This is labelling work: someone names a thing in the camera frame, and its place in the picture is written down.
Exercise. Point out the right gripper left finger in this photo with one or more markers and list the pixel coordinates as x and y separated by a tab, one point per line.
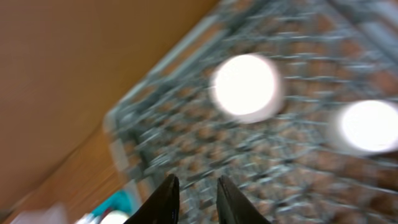
162	207

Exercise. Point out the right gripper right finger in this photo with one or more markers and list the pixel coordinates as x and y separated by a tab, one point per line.
233	206

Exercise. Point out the pink plastic bowl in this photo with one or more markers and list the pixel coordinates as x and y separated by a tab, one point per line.
247	88

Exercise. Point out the white plastic cup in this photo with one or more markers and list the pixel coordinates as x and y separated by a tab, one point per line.
363	128

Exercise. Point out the pale green bowl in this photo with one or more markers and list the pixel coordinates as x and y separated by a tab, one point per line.
115	217

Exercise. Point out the grey dishwasher rack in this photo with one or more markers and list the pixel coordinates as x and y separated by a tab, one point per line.
329	52

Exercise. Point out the teal plastic serving tray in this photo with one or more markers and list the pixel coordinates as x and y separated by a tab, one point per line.
121	200

